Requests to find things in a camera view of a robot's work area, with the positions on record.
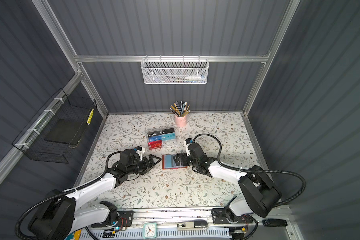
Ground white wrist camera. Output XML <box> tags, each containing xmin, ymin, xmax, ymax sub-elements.
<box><xmin>184</xmin><ymin>138</ymin><xmax>194</xmax><ymax>156</ymax></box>
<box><xmin>134</xmin><ymin>146</ymin><xmax>146</xmax><ymax>161</ymax></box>

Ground red leather card holder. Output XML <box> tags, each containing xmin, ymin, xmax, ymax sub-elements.
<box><xmin>162</xmin><ymin>155</ymin><xmax>187</xmax><ymax>170</ymax></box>

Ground yellow tag on basket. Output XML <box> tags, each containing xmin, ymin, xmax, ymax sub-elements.
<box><xmin>86</xmin><ymin>109</ymin><xmax>94</xmax><ymax>125</ymax></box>

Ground silver black usb device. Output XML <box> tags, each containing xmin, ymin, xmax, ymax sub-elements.
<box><xmin>177</xmin><ymin>220</ymin><xmax>209</xmax><ymax>231</ymax></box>

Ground coloured pencils bundle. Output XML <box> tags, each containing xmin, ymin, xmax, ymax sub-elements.
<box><xmin>170</xmin><ymin>101</ymin><xmax>191</xmax><ymax>118</ymax></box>

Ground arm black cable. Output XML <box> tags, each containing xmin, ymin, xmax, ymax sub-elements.
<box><xmin>14</xmin><ymin>149</ymin><xmax>130</xmax><ymax>240</ymax></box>
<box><xmin>193</xmin><ymin>133</ymin><xmax>307</xmax><ymax>208</ymax></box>

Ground teal card in holder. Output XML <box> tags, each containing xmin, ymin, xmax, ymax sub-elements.
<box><xmin>163</xmin><ymin>155</ymin><xmax>175</xmax><ymax>170</ymax></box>

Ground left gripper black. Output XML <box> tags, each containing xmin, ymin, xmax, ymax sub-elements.
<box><xmin>127</xmin><ymin>154</ymin><xmax>162</xmax><ymax>176</ymax></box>

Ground black remote on rail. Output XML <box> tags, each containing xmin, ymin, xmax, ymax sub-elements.
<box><xmin>262</xmin><ymin>219</ymin><xmax>288</xmax><ymax>227</ymax></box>

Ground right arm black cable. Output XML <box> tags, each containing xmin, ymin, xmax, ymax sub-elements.
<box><xmin>193</xmin><ymin>133</ymin><xmax>307</xmax><ymax>208</ymax></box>

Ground colourful picture book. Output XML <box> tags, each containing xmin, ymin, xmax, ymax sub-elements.
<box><xmin>65</xmin><ymin>230</ymin><xmax>82</xmax><ymax>240</ymax></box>

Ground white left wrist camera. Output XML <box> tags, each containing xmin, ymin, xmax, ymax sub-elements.
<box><xmin>134</xmin><ymin>146</ymin><xmax>146</xmax><ymax>161</ymax></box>

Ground black card in organizer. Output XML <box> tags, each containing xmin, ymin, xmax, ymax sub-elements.
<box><xmin>147</xmin><ymin>130</ymin><xmax>161</xmax><ymax>138</ymax></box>

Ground clear acrylic card organizer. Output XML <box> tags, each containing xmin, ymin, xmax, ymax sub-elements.
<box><xmin>146</xmin><ymin>126</ymin><xmax>177</xmax><ymax>150</ymax></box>

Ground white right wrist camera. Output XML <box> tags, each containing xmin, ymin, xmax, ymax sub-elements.
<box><xmin>184</xmin><ymin>138</ymin><xmax>194</xmax><ymax>156</ymax></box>

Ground red card in organizer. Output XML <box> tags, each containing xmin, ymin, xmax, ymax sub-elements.
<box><xmin>148</xmin><ymin>140</ymin><xmax>163</xmax><ymax>150</ymax></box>

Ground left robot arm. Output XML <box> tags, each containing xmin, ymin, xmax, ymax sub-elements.
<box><xmin>24</xmin><ymin>147</ymin><xmax>162</xmax><ymax>240</ymax></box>

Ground black wire side basket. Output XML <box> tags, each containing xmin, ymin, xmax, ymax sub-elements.
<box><xmin>12</xmin><ymin>91</ymin><xmax>97</xmax><ymax>164</ymax></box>

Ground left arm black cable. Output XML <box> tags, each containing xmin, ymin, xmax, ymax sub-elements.
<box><xmin>14</xmin><ymin>149</ymin><xmax>130</xmax><ymax>240</ymax></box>

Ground white wire wall basket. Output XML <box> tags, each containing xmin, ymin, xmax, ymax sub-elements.
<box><xmin>141</xmin><ymin>59</ymin><xmax>210</xmax><ymax>85</ymax></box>

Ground teal card in organizer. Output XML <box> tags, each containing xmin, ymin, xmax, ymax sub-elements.
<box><xmin>161</xmin><ymin>133</ymin><xmax>176</xmax><ymax>142</ymax></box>

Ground pens in white basket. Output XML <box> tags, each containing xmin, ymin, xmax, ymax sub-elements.
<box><xmin>165</xmin><ymin>75</ymin><xmax>207</xmax><ymax>84</ymax></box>

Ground small teal desk clock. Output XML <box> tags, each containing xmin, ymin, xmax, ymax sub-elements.
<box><xmin>143</xmin><ymin>223</ymin><xmax>158</xmax><ymax>239</ymax></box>

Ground blue card in organizer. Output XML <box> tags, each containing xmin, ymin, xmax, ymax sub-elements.
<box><xmin>148</xmin><ymin>135</ymin><xmax>162</xmax><ymax>142</ymax></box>

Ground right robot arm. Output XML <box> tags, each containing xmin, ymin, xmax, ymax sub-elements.
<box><xmin>174</xmin><ymin>143</ymin><xmax>281</xmax><ymax>222</ymax></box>

